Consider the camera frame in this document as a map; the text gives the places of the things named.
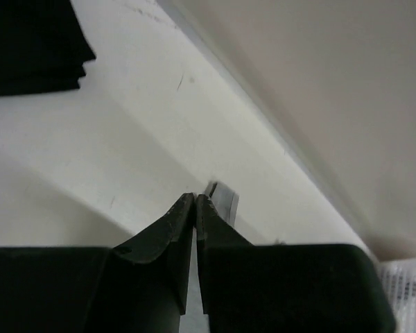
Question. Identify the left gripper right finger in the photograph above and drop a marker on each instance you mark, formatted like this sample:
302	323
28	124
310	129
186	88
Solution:
285	288

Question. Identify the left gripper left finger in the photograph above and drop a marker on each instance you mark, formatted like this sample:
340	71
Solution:
138	286

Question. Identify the grey tank top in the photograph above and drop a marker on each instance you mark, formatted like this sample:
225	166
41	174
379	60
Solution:
224	200

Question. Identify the folded black tank top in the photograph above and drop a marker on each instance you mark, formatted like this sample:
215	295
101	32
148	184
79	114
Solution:
42	48

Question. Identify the white plastic laundry basket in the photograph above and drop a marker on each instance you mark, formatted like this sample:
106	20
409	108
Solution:
398	279

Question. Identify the metal table edge rail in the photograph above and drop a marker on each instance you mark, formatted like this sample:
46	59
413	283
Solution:
302	210

